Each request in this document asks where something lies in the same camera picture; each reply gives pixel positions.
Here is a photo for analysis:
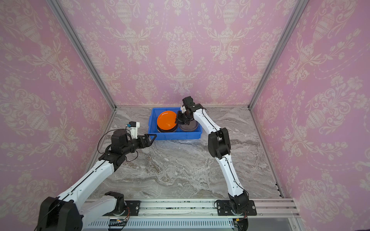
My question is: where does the small circuit board with wires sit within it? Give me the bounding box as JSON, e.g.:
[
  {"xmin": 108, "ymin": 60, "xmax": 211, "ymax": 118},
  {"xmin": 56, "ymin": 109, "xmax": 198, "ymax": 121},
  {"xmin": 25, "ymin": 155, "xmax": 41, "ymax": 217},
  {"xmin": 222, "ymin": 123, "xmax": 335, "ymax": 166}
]
[{"xmin": 108, "ymin": 218, "xmax": 128, "ymax": 231}]

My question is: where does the right aluminium corner post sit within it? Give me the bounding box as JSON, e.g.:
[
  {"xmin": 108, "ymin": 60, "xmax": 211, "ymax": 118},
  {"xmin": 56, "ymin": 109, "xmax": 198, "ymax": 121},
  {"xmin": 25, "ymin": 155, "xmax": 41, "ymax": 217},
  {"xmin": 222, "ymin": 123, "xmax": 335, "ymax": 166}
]
[{"xmin": 249, "ymin": 0, "xmax": 309, "ymax": 111}]

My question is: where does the blue plastic bin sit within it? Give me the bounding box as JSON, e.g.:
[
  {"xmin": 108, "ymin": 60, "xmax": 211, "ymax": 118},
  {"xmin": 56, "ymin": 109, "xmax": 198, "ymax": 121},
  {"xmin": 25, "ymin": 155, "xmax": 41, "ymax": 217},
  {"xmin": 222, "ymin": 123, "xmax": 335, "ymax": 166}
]
[{"xmin": 148, "ymin": 107, "xmax": 203, "ymax": 140}]

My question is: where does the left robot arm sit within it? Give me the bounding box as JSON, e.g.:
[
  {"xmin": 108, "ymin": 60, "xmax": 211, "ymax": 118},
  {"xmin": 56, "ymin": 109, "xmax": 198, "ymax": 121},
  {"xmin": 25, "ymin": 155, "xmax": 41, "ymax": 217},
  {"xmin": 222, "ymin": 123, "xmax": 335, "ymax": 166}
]
[{"xmin": 35, "ymin": 129, "xmax": 157, "ymax": 231}]

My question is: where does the black round plate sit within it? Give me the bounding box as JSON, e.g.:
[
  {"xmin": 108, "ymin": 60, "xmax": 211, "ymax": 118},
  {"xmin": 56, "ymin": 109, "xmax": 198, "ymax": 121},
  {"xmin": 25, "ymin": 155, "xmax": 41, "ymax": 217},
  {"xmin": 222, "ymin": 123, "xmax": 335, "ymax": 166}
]
[{"xmin": 157, "ymin": 126, "xmax": 178, "ymax": 133}]

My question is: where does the orange plate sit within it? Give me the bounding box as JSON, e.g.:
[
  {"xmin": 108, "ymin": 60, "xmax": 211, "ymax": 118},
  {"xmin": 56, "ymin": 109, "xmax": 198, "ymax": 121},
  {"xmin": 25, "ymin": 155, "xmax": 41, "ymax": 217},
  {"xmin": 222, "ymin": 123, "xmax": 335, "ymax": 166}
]
[{"xmin": 157, "ymin": 111, "xmax": 177, "ymax": 131}]

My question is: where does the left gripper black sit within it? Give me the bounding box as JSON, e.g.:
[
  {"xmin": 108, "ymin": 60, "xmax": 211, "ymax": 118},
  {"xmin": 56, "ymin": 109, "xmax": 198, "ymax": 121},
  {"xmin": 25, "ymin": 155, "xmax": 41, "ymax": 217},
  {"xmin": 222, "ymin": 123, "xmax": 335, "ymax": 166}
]
[{"xmin": 121, "ymin": 133, "xmax": 158, "ymax": 156}]

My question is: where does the aluminium mounting rail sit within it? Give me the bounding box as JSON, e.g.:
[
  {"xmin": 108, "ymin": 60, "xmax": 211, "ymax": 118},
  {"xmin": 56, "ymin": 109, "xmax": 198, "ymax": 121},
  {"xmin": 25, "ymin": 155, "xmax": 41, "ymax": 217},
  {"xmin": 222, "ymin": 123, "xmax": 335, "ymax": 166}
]
[{"xmin": 85, "ymin": 198, "xmax": 305, "ymax": 231}]

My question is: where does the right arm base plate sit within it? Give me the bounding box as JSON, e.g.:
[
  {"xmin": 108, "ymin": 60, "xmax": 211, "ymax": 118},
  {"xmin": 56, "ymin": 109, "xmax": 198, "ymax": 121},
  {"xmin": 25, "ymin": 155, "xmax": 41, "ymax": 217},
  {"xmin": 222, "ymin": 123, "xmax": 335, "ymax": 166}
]
[{"xmin": 214, "ymin": 200, "xmax": 257, "ymax": 217}]

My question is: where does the aluminium corner post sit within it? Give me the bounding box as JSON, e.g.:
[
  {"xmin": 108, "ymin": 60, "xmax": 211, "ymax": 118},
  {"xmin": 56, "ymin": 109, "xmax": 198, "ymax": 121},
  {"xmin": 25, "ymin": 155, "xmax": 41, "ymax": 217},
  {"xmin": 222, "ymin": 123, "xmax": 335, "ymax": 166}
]
[
  {"xmin": 46, "ymin": 0, "xmax": 117, "ymax": 111},
  {"xmin": 249, "ymin": 0, "xmax": 309, "ymax": 111}
]

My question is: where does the brownish glass plate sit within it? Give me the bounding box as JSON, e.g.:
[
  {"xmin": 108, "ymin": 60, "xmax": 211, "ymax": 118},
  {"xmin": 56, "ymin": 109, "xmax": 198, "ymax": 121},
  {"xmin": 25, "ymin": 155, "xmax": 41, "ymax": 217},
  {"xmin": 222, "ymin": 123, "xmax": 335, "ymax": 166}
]
[{"xmin": 178, "ymin": 120, "xmax": 199, "ymax": 132}]

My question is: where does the left aluminium corner post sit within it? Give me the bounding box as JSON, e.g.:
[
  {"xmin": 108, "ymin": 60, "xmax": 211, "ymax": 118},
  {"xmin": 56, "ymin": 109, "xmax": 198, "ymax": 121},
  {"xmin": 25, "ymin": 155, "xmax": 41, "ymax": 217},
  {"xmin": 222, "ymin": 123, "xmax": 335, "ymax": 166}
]
[{"xmin": 46, "ymin": 0, "xmax": 117, "ymax": 111}]

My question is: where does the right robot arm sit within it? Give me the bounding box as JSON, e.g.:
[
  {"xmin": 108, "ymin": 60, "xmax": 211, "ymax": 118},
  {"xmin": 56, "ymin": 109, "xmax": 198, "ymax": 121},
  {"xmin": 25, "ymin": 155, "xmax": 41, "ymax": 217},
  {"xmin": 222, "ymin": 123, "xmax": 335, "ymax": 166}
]
[{"xmin": 175, "ymin": 96, "xmax": 250, "ymax": 214}]

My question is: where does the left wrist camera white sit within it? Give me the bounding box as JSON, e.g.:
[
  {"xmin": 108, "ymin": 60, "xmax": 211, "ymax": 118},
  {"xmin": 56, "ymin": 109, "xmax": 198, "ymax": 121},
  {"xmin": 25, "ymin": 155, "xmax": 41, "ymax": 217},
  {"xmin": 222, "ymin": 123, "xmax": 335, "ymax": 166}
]
[{"xmin": 126, "ymin": 121, "xmax": 140, "ymax": 139}]

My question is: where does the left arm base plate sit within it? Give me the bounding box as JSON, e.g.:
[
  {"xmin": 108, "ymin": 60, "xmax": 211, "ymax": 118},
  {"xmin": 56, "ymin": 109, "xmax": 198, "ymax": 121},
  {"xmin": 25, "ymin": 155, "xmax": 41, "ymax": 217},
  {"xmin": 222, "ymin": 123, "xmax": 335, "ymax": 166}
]
[{"xmin": 109, "ymin": 200, "xmax": 141, "ymax": 217}]

